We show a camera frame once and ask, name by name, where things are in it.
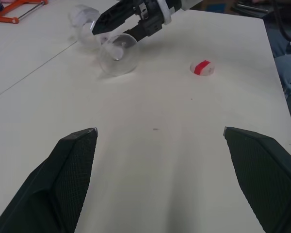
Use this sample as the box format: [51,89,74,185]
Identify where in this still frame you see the black cable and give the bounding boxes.
[274,0,291,42]

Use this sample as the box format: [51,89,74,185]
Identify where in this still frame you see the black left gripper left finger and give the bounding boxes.
[0,127,99,233]

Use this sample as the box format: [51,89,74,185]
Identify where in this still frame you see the white bottle cap red tape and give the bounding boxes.
[189,59,215,77]

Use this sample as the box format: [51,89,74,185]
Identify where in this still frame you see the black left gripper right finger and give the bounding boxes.
[222,126,291,233]

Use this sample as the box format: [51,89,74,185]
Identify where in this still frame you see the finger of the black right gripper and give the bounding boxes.
[122,22,151,42]
[91,0,139,36]

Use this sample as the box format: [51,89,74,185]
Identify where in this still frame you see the person in blue jeans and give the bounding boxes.
[266,23,291,99]

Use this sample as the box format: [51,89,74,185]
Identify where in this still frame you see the clear plastic cup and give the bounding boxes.
[97,33,139,79]

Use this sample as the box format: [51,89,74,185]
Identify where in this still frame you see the orange hacksaw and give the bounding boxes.
[0,0,49,24]

